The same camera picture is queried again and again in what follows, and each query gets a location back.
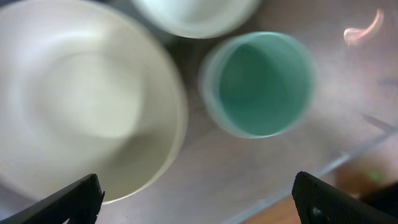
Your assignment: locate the white small bowl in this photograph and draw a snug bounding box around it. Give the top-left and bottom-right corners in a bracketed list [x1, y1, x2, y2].
[132, 0, 261, 39]

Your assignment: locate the clear plastic storage bin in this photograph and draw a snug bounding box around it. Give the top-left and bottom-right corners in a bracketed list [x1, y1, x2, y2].
[0, 0, 398, 224]

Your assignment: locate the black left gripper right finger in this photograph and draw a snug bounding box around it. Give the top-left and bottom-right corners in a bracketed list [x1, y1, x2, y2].
[292, 171, 397, 224]

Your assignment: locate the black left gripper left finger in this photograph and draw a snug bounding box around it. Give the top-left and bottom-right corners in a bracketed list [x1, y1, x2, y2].
[1, 174, 105, 224]

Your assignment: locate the beige plate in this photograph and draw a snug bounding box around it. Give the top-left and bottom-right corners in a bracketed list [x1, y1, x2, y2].
[1, 1, 188, 203]

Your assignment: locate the green plastic cup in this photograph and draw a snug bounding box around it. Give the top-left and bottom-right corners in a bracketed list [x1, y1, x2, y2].
[199, 31, 315, 139]

